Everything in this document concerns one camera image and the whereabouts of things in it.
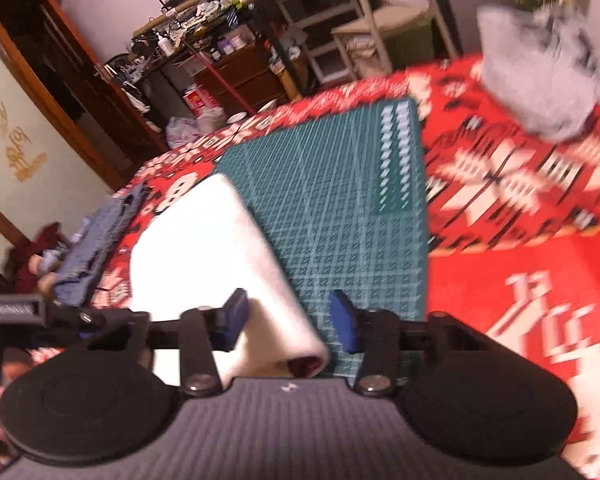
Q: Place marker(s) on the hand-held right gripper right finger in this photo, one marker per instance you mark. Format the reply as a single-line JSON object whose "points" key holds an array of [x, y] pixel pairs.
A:
{"points": [[345, 325]]}

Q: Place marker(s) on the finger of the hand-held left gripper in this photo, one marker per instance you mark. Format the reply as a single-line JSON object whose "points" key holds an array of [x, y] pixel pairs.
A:
{"points": [[75, 317]]}

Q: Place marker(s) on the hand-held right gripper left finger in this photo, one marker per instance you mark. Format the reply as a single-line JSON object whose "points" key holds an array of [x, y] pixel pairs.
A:
{"points": [[237, 317]]}

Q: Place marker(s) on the white knit sweater vest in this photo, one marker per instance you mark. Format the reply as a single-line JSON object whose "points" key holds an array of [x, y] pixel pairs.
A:
{"points": [[205, 260]]}

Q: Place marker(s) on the dark red clothes pile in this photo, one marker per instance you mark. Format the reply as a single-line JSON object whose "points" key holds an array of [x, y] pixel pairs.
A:
{"points": [[35, 260]]}

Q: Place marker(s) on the blue denim jeans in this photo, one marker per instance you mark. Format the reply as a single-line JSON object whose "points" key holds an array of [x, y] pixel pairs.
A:
{"points": [[100, 240]]}

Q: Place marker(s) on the green cutting mat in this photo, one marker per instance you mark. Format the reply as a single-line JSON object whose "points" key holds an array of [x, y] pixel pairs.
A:
{"points": [[340, 210]]}

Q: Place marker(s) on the red patterned blanket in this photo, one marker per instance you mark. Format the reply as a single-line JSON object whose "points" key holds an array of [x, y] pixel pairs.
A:
{"points": [[505, 285]]}

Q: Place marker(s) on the white plastic bag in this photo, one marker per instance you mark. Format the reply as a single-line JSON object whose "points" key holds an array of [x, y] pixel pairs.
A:
{"points": [[182, 132]]}

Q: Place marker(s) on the red and white box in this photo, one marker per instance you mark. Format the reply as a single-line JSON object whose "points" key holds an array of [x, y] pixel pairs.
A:
{"points": [[200, 100]]}

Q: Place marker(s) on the dark wooden door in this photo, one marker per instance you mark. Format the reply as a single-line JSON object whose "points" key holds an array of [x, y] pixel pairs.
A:
{"points": [[80, 85]]}

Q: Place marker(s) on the brown wooden cabinet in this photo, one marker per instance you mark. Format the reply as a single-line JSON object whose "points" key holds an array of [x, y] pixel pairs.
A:
{"points": [[240, 80]]}

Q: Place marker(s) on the white drawer unit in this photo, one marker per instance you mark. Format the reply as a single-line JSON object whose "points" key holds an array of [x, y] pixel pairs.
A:
{"points": [[325, 30]]}

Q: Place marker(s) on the beige chair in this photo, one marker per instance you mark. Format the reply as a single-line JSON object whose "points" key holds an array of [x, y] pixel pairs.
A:
{"points": [[380, 20]]}

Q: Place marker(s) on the grey garment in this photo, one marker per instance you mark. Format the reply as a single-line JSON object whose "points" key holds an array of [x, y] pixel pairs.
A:
{"points": [[535, 75]]}

